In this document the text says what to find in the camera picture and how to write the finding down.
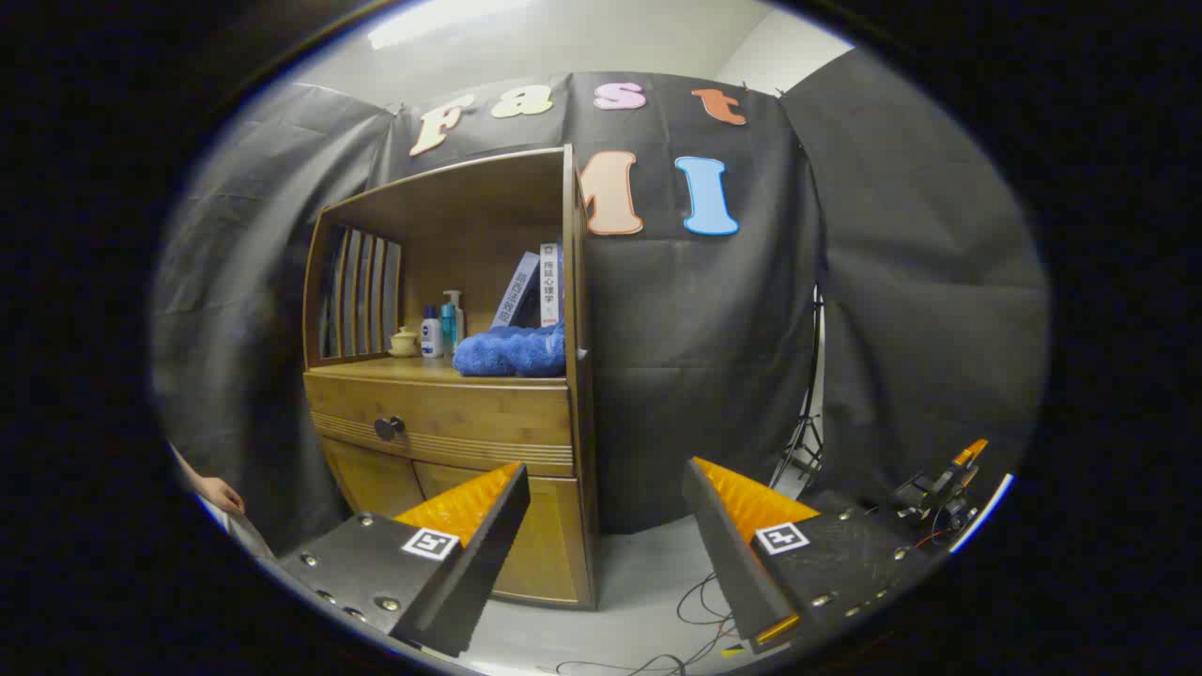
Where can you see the wooden countertop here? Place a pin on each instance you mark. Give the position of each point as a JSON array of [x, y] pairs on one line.
[[413, 368]]

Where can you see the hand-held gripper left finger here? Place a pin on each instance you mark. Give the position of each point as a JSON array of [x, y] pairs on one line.
[[479, 573]]

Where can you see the wooden cabinet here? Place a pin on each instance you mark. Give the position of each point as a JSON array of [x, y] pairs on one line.
[[470, 207]]

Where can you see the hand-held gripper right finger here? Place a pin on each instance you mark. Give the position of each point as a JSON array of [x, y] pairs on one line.
[[728, 554]]

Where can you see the cream lidded teacup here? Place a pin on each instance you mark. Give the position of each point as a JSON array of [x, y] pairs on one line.
[[405, 344]]

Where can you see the lavender book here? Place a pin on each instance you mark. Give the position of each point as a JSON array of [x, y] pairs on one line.
[[515, 296]]

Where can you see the wooden cabinet door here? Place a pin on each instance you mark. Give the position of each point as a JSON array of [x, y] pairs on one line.
[[554, 545], [371, 479]]

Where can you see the blue pump bottle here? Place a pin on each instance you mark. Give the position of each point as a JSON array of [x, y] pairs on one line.
[[451, 329]]

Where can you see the wooden drawer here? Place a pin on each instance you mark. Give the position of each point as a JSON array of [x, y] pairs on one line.
[[470, 413]]

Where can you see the black backdrop cloth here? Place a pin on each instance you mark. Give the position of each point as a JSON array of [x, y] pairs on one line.
[[695, 329]]

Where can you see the black orange gripper device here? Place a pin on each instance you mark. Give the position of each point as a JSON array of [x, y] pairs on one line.
[[939, 488]]

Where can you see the blue towel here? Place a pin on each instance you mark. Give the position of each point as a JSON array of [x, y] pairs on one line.
[[512, 355]]

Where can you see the white lotion bottle blue cap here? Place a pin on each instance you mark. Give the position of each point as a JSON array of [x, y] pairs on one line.
[[431, 338]]

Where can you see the light stand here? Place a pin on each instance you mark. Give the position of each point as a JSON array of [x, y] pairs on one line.
[[806, 422]]

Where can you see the white book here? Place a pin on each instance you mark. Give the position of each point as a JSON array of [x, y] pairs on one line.
[[549, 282]]

